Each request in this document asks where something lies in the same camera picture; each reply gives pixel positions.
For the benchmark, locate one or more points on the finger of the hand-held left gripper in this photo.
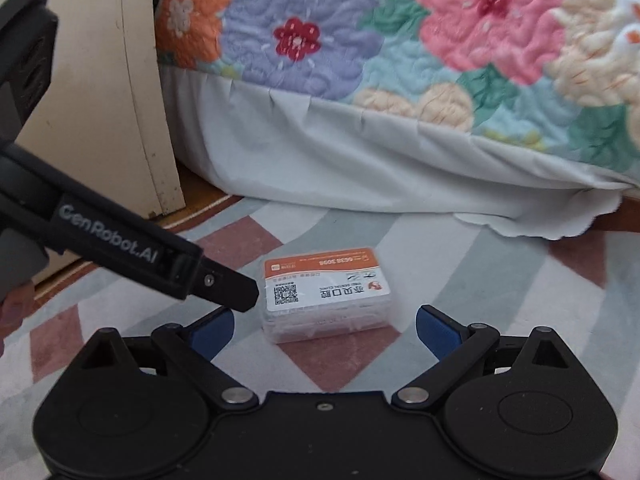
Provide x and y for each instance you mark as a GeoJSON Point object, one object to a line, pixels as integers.
{"type": "Point", "coordinates": [232, 287]}

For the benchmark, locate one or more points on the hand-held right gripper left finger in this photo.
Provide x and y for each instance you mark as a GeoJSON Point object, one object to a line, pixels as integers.
{"type": "Point", "coordinates": [212, 334]}

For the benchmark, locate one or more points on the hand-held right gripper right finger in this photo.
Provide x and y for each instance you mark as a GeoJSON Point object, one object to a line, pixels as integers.
{"type": "Point", "coordinates": [436, 331]}

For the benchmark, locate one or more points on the clear box with orange label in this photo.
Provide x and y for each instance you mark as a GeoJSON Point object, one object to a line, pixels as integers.
{"type": "Point", "coordinates": [325, 295]}

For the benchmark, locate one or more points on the person's left hand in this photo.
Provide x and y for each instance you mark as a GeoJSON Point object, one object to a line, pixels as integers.
{"type": "Point", "coordinates": [15, 310]}

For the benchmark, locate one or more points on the checked grey and red rug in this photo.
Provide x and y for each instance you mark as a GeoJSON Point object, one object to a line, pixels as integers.
{"type": "Point", "coordinates": [475, 280]}

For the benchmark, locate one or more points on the cream wooden cabinet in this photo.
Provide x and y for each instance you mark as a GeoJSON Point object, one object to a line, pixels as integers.
{"type": "Point", "coordinates": [100, 85]}

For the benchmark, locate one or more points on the white bed skirt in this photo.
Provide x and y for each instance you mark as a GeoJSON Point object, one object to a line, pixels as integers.
{"type": "Point", "coordinates": [350, 160]}

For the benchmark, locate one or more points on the floral quilted bedspread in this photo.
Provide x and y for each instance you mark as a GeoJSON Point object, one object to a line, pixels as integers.
{"type": "Point", "coordinates": [400, 35]}

